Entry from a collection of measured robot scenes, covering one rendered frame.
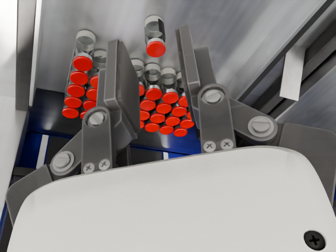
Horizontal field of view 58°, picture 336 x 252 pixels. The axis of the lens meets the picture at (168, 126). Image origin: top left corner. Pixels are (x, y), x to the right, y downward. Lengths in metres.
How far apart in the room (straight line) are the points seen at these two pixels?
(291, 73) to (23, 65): 0.33
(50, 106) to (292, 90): 0.34
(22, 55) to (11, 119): 0.11
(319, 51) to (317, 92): 0.11
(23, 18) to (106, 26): 0.09
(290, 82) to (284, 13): 0.09
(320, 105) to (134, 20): 0.34
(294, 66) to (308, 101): 0.12
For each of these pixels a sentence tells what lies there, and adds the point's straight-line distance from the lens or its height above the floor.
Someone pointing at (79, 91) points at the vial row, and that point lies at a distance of 0.38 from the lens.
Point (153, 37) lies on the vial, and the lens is 0.33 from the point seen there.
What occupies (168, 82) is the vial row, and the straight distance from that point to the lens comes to 0.39.
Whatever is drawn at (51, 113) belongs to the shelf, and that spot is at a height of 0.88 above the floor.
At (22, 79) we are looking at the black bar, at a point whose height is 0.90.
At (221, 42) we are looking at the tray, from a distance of 0.39.
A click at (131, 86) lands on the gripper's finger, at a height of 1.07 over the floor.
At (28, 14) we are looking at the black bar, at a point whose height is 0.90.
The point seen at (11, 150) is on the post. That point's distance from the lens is 0.44.
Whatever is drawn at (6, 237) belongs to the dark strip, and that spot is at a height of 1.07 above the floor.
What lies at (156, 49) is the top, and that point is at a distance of 0.33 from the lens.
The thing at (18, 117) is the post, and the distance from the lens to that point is 0.46.
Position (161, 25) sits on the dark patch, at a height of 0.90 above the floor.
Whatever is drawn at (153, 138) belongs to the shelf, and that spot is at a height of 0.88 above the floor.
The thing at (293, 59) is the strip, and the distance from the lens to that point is 0.42.
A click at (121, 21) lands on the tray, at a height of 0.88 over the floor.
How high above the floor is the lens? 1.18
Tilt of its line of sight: 35 degrees down
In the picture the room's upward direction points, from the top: 175 degrees clockwise
